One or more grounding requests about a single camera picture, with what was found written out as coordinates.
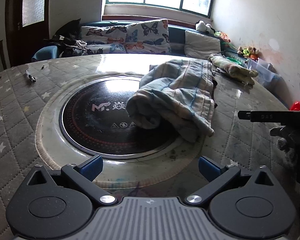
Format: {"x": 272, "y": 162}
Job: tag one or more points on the metal socket tool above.
{"x": 30, "y": 76}

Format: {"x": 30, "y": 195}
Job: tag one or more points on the folded yellow green blanket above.
{"x": 230, "y": 67}

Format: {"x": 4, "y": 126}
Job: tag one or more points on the orange green plush toy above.
{"x": 222, "y": 36}

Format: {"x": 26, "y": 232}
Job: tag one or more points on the black and white clothes pile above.
{"x": 72, "y": 47}

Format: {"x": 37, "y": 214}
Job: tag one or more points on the black and white flat object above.
{"x": 221, "y": 71}

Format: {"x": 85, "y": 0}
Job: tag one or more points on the grey quilted star table cover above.
{"x": 15, "y": 130}

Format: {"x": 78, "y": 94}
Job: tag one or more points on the blue sofa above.
{"x": 177, "y": 33}

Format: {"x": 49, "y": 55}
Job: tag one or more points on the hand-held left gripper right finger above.
{"x": 208, "y": 168}

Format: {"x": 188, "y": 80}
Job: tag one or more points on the round black induction cooktop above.
{"x": 90, "y": 130}

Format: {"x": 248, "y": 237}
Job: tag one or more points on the grey pillow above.
{"x": 202, "y": 43}

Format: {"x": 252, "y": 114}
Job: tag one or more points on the green bowl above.
{"x": 236, "y": 60}

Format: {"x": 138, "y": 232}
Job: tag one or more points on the large butterfly print pillow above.
{"x": 147, "y": 36}

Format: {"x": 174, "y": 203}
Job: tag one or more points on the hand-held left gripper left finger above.
{"x": 91, "y": 168}

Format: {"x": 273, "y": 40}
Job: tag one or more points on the blue striped towel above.
{"x": 175, "y": 90}

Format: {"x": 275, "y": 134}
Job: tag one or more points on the dark wooden door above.
{"x": 15, "y": 42}

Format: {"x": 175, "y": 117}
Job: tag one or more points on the person's right hand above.
{"x": 286, "y": 140}

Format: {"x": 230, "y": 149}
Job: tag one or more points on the white plush toy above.
{"x": 202, "y": 25}

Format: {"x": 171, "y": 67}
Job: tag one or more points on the clear plastic storage box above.
{"x": 262, "y": 72}

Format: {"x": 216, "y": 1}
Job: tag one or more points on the brown plush toys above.
{"x": 248, "y": 52}

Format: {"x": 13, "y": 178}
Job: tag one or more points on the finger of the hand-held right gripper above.
{"x": 262, "y": 116}

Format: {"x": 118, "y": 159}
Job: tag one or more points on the red plastic stool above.
{"x": 295, "y": 107}

